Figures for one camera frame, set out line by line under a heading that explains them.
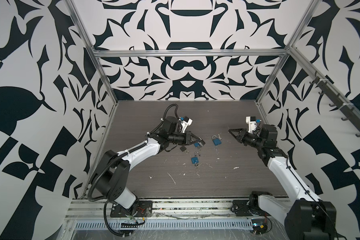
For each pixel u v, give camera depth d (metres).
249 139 0.71
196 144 0.78
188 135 0.71
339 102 0.60
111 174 0.45
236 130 0.76
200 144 0.79
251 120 0.74
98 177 0.39
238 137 0.72
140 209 0.73
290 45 0.87
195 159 0.90
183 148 0.95
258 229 0.71
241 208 0.74
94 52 0.91
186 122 0.76
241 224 0.71
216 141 0.97
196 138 0.78
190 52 0.93
